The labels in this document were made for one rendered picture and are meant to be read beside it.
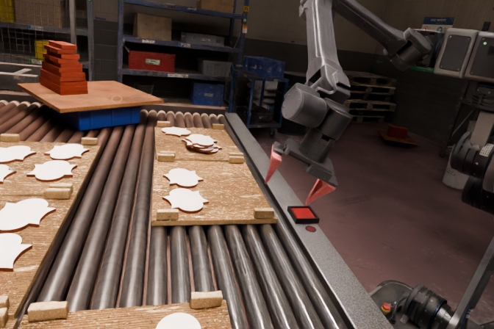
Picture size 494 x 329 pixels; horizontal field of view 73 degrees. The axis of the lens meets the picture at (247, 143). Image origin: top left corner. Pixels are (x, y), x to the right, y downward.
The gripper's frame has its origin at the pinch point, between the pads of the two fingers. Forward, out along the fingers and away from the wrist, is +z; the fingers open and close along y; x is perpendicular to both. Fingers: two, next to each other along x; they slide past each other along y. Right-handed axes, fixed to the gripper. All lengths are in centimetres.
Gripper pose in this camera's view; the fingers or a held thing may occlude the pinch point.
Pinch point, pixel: (287, 189)
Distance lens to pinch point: 71.2
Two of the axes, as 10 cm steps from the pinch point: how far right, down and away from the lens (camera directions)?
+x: 1.0, -3.6, 9.3
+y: 8.9, 4.5, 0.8
